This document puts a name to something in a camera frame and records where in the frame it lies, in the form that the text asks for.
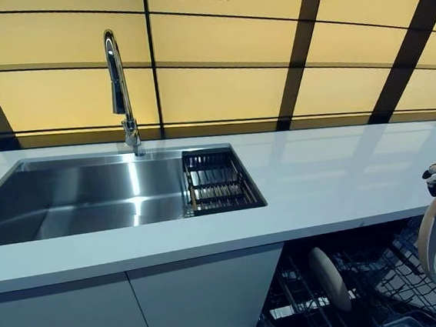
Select black dish drying rack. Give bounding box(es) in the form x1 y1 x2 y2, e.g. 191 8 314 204
179 142 269 219

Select white cabinet door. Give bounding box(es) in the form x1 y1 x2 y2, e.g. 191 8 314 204
0 269 158 327
125 243 293 327

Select chrome kitchen faucet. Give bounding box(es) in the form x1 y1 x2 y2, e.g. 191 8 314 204
102 25 147 160

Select stainless steel sink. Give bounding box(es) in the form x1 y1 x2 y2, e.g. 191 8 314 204
0 136 270 247

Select black wire grid basket panel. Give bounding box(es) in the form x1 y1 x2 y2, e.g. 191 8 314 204
371 223 436 325

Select black wire dishwasher rack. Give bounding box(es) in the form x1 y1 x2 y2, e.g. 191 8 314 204
255 243 397 327

